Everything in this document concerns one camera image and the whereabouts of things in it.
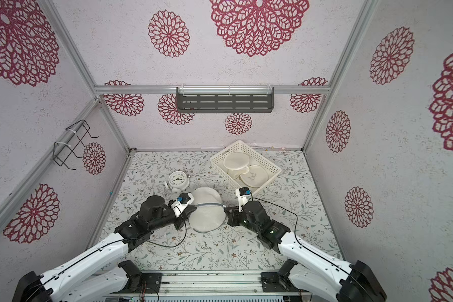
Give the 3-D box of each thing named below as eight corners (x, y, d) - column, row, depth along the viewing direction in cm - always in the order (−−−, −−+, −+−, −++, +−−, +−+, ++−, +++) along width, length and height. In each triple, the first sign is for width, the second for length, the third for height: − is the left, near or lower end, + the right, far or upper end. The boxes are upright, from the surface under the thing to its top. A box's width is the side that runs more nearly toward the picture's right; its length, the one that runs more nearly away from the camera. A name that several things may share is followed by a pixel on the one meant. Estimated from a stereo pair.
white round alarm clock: (164, 188, 105) (162, 183, 101) (177, 173, 112) (175, 168, 108) (180, 196, 102) (178, 191, 98) (192, 180, 108) (191, 175, 104)
